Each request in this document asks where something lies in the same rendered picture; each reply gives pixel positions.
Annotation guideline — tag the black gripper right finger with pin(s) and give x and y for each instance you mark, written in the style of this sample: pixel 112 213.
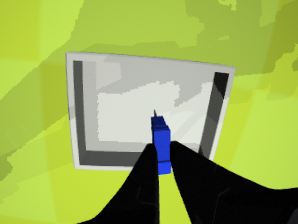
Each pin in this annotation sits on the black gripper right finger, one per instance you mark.
pixel 213 195

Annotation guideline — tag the white shallow tray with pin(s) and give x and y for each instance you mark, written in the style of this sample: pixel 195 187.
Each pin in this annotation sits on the white shallow tray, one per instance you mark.
pixel 112 97

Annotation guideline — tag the blue fuse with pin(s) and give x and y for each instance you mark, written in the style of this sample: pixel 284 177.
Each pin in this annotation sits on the blue fuse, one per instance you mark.
pixel 161 138

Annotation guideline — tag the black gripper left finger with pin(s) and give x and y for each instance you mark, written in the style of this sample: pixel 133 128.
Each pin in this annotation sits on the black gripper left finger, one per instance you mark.
pixel 138 199

